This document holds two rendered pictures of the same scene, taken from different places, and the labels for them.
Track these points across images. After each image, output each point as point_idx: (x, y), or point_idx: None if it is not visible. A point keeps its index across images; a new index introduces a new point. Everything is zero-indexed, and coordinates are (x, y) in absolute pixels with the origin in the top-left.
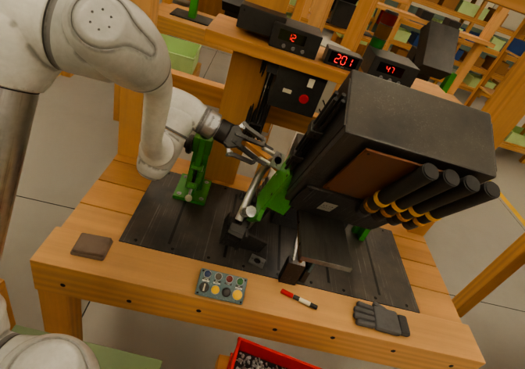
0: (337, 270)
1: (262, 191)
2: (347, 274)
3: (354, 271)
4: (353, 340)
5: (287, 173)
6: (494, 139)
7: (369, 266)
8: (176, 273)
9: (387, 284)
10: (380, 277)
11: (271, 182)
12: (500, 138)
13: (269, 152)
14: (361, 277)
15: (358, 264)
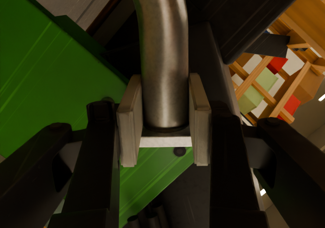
0: (45, 0)
1: (2, 12)
2: (54, 7)
3: (69, 0)
4: None
5: (119, 208)
6: (323, 55)
7: None
8: None
9: (91, 17)
10: (94, 7)
11: (66, 88)
12: (324, 57)
13: (191, 114)
14: (71, 8)
15: None
